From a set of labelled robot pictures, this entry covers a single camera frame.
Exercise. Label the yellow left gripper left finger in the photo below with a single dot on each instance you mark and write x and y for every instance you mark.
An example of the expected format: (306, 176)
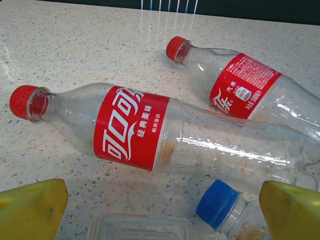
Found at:
(30, 212)

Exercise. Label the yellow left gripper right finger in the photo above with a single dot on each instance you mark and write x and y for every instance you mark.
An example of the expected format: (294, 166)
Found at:
(292, 215)

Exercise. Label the clear bottle blue cap label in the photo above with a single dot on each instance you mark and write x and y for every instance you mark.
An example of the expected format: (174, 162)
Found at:
(216, 202)

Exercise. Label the clear square green-capped bottle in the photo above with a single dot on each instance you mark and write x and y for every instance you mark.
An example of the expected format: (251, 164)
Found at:
(140, 227)

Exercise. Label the clear cola bottle red label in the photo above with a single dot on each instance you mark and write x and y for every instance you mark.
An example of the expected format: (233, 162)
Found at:
(245, 85)
(130, 127)

